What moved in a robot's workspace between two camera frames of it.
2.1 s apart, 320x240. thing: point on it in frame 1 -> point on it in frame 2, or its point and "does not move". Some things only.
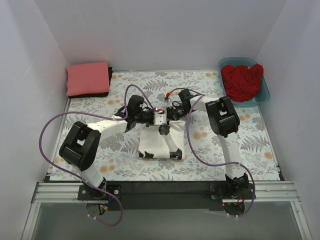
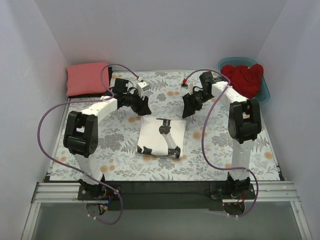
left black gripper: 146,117 -> 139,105
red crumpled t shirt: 242,83 does not move
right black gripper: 170,113 -> 191,102
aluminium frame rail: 67,192 does not move
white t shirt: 151,140 does not move
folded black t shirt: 97,95 does not move
